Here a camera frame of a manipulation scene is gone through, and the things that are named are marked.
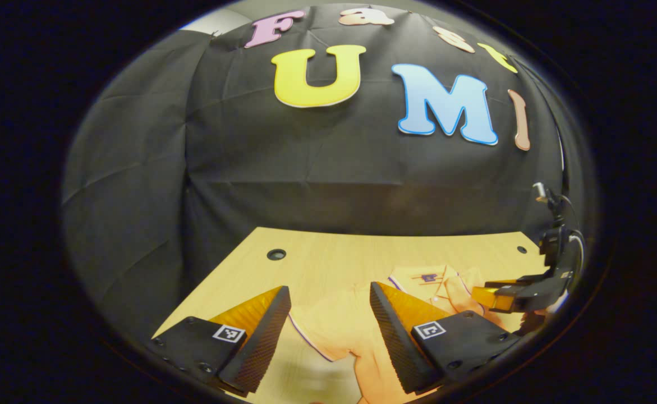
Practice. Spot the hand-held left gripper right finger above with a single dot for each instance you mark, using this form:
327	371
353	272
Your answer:
398	342

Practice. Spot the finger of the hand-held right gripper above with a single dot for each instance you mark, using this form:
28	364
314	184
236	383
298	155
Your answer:
516	280
530	296

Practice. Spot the orange T-shirt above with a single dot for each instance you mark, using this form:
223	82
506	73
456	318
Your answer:
334	328

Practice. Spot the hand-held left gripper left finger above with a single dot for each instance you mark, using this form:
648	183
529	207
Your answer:
261	342

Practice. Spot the black backdrop cloth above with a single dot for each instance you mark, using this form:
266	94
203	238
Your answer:
306	179

